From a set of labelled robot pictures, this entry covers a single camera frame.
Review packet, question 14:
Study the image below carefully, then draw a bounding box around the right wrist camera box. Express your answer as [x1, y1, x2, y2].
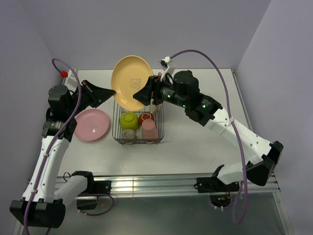
[160, 56, 176, 74]

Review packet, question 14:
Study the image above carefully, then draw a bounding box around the orange black mug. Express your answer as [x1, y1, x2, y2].
[138, 112, 155, 125]

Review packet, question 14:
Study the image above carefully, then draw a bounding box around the salmon pink cup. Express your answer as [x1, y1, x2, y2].
[141, 119, 158, 144]

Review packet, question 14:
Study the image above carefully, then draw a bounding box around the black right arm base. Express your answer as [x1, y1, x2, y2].
[194, 177, 240, 193]

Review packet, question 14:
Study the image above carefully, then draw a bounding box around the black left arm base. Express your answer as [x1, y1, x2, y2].
[76, 180, 112, 211]

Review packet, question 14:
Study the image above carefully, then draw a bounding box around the speckled ceramic small cup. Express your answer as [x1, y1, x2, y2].
[122, 129, 136, 144]

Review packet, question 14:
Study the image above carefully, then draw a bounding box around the orange plastic plate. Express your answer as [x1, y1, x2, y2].
[111, 55, 153, 111]

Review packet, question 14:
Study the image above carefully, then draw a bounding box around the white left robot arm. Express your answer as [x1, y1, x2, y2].
[10, 80, 115, 228]

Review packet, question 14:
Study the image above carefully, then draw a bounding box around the aluminium frame rail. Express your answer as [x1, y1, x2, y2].
[26, 172, 281, 199]

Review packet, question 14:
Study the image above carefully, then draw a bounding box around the lime green bowl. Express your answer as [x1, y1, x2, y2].
[119, 112, 139, 131]

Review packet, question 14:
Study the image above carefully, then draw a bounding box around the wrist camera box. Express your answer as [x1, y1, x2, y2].
[60, 70, 77, 88]
[160, 56, 176, 74]

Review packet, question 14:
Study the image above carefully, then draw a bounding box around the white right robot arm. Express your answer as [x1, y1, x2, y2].
[133, 70, 284, 191]

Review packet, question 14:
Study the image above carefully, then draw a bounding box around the black wire dish rack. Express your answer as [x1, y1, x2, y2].
[112, 101, 164, 145]

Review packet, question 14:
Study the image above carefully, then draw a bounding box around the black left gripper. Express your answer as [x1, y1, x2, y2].
[66, 79, 115, 117]

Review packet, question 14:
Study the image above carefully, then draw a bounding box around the pink plastic plate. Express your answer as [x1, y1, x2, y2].
[74, 109, 110, 141]

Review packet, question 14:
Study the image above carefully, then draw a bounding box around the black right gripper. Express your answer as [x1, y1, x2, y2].
[133, 74, 188, 108]

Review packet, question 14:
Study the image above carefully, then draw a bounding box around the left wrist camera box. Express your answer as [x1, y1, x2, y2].
[60, 70, 77, 88]

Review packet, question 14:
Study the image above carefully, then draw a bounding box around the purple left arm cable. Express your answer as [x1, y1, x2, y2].
[23, 58, 83, 235]

